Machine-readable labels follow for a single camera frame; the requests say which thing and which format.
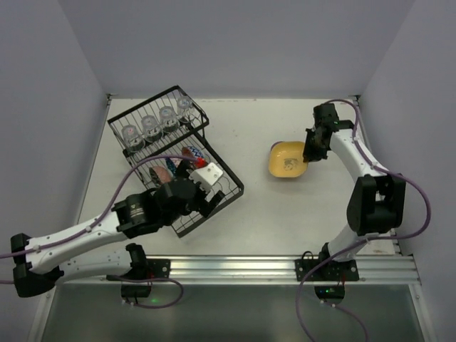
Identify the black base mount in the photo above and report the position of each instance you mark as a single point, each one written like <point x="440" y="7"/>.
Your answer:
<point x="337" y="274"/>
<point x="138" y="282"/>

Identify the aluminium mounting rail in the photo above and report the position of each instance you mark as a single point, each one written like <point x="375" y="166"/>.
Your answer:
<point x="236" y="269"/>

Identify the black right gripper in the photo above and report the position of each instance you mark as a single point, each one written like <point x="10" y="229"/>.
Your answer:
<point x="313" y="147"/>

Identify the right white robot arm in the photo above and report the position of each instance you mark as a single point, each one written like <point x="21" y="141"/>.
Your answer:
<point x="377" y="200"/>

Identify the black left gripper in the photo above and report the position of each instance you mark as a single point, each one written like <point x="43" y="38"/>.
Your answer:
<point x="205" y="197"/>

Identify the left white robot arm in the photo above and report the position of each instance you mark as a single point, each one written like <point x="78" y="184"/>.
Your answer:
<point x="102" y="245"/>

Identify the black wire dish rack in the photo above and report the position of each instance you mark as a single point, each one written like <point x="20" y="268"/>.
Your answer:
<point x="170" y="145"/>

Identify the pink speckled bowl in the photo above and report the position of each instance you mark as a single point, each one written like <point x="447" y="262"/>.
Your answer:
<point x="159" y="175"/>

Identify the clear glass cup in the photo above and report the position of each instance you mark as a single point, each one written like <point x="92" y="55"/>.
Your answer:
<point x="168" y="119"/>
<point x="151" y="128"/>
<point x="185" y="110"/>
<point x="132" y="138"/>

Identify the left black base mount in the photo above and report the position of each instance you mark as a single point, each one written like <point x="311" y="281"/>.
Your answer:
<point x="138" y="282"/>

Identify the yellow square plate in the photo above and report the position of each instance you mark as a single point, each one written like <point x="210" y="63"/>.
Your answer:
<point x="286" y="159"/>

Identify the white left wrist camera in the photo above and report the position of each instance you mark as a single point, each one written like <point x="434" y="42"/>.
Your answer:
<point x="206" y="176"/>

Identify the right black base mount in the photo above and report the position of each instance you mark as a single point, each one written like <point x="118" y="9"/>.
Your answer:
<point x="337" y="274"/>

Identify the blue patterned bowl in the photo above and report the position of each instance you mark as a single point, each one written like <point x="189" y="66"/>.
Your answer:
<point x="196" y="154"/>

